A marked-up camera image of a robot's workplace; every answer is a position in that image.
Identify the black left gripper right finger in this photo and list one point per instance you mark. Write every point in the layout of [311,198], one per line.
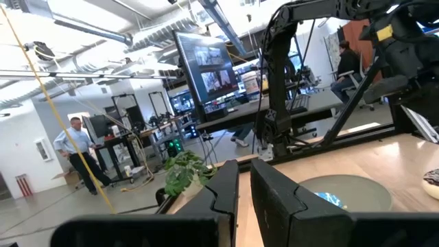
[284,212]

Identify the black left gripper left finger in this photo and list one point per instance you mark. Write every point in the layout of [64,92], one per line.
[192,219]

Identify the large blue frosted donut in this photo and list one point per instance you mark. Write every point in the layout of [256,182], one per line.
[331,199]

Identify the large chocolate frosted donut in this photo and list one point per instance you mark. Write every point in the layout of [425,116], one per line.
[433,183]

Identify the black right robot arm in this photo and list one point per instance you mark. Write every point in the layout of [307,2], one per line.
[278,85]

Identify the green potted plant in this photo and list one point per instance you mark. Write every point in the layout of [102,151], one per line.
[185,171]

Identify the person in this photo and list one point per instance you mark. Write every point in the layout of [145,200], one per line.
[80,151]
[241,135]
[348,72]

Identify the white office chair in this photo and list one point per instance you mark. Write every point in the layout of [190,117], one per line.
[356,87]

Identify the computer with green lights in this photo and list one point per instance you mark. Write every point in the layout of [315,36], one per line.
[174,147]

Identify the grey-green round plate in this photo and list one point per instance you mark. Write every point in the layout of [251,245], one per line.
[360,193]

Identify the black standing desk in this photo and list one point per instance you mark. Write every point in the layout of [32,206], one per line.
[115,151]

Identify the grey office desk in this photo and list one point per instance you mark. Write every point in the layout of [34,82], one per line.
[247,113]

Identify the black keyboard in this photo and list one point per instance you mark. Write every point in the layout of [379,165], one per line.
[297,104]

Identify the brown cardboard box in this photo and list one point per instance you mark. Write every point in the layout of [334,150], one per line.
[68,177]

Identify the large black monitor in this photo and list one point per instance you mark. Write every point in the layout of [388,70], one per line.
[209,68]

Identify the ceiling light strip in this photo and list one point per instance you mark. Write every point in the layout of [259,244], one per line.
[85,75]

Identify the black aluminium rig frame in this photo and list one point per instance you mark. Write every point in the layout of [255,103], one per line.
[343,137]

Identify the silver ventilation duct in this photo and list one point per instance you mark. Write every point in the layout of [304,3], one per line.
[164,34]

